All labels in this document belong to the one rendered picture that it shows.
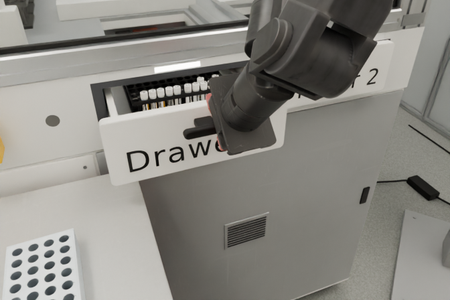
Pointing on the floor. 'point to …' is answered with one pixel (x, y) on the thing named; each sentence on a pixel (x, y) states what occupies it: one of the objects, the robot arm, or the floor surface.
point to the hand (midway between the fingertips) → (225, 131)
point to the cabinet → (258, 204)
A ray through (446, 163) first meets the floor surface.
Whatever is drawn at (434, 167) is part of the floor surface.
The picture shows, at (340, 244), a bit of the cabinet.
